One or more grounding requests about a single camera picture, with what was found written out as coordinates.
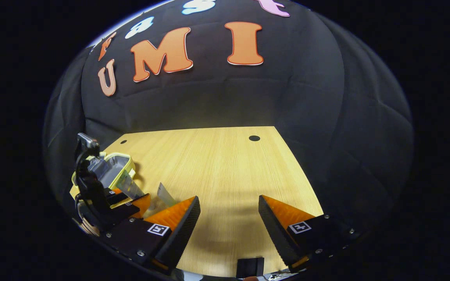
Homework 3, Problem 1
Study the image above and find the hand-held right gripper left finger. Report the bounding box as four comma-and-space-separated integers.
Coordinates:
98, 196, 201, 276

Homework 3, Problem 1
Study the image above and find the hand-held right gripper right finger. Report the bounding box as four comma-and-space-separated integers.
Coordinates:
258, 195, 361, 274

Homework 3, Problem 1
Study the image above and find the transparent green sachet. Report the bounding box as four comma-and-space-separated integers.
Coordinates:
115, 169, 146, 200

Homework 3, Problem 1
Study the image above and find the cream yellow small suitcase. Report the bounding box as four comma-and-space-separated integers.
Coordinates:
70, 152, 136, 199

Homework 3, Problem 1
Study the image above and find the clear white sachet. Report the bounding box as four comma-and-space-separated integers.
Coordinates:
157, 182, 179, 207

